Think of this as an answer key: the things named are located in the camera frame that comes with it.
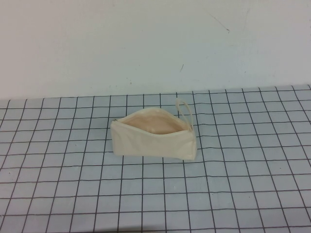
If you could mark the cream canvas zipper pencil case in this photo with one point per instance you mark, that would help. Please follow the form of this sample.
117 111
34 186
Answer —
150 145

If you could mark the blue grid-patterned tablecloth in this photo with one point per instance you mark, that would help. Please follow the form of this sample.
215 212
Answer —
243 170

